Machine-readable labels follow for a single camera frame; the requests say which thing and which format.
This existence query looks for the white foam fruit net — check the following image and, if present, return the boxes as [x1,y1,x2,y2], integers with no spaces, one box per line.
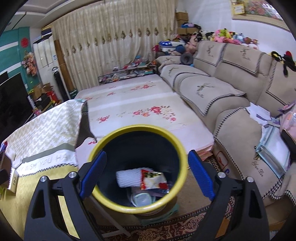
[116,168,153,188]

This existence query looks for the white yogurt cup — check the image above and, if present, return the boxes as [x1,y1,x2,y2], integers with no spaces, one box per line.
[130,192,156,207]

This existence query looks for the red snack wrapper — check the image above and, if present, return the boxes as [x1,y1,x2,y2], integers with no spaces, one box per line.
[140,169,168,190]

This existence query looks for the white barcode carton box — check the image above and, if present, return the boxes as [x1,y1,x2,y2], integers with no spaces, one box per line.
[0,152,19,193]

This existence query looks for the pink carton box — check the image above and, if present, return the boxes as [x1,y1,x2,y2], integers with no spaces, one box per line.
[131,187,170,197]

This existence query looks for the yellow black trash bin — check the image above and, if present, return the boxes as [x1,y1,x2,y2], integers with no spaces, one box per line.
[88,125,188,214]

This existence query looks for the yellow patterned table cloth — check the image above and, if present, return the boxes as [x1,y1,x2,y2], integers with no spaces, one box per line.
[1,99,94,238]

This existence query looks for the patterned red rug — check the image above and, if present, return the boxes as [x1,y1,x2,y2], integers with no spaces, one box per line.
[97,157,236,241]

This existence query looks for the papers and bags on sofa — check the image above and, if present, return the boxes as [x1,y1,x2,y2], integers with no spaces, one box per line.
[246,101,295,178]

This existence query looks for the floral floor mattress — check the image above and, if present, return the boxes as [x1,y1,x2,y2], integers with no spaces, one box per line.
[76,75,214,165]

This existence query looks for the black tower fan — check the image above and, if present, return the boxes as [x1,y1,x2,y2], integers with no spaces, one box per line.
[52,66,69,101]

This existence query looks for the beige sofa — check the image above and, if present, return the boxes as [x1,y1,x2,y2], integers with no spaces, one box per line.
[157,41,295,205]

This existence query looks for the large black television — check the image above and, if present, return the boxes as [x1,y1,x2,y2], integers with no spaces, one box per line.
[0,73,33,141]

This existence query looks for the low shelf with toys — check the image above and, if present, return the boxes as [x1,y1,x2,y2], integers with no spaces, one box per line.
[98,62,157,85]

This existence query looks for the pile of plush toys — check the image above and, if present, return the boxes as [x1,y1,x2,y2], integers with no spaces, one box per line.
[151,22,260,58]

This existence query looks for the cream curtain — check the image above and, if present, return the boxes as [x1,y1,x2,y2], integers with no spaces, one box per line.
[51,1,178,90]

